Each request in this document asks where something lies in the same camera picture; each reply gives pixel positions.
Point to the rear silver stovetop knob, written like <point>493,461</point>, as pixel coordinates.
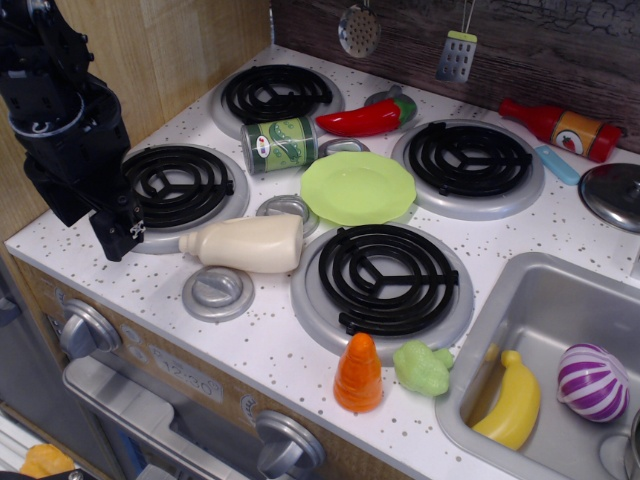
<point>387,93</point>

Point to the black burner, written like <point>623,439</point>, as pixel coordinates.
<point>263,94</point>
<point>470,170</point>
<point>393,282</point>
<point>182,188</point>

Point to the silver stovetop knob behind plate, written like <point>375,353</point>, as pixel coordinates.
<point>341,145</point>

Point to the front left black burner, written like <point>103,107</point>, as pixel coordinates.
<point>182,188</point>

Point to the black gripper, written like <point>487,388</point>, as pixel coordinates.
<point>76,166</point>

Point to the green toy broccoli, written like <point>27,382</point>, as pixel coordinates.
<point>422,370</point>

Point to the front silver stovetop knob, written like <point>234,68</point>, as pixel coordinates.
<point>218,294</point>

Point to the silver oven door handle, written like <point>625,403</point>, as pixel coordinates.
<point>143,415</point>

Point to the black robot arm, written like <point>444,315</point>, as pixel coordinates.
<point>43,60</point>

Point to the back right black burner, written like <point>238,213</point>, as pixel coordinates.
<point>470,170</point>

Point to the orange toy on floor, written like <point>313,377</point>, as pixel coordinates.
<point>45,460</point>

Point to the middle silver stovetop knob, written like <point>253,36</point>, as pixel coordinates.
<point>294,205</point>

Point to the back left black burner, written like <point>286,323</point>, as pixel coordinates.
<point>263,94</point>

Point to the silver pot lid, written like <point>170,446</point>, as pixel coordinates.
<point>611,192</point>

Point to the yellow toy banana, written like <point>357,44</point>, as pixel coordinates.
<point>513,417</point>

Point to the green peas toy can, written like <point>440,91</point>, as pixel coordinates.
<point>278,145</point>

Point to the front right black burner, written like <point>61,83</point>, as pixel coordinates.
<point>393,282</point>

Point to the silver sink basin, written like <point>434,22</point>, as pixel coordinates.
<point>540,306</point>

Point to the orange toy carrot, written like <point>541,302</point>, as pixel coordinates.
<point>357,383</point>

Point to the cream toy bottle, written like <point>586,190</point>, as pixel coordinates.
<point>264,244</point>

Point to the hanging toy spatula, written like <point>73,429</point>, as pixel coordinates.
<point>459,49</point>

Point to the right silver oven knob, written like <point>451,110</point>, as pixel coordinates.
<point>289,450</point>

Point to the silver oven knob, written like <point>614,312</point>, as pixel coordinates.
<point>289,450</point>
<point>86,330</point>

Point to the hanging silver strainer spoon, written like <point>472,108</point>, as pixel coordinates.
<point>359,30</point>

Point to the blue toy knife handle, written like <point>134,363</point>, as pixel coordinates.
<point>558,166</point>

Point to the light green plastic plate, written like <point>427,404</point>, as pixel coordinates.
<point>357,188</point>

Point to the purple white toy onion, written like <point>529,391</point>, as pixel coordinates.
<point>592,383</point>

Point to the left silver oven knob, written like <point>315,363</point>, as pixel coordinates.
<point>86,330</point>

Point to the red toy chili pepper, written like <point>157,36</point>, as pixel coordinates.
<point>378,118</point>

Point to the red toy ketchup bottle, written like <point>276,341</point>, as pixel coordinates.
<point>583,136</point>

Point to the silver pot in sink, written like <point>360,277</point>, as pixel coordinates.
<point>632,457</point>

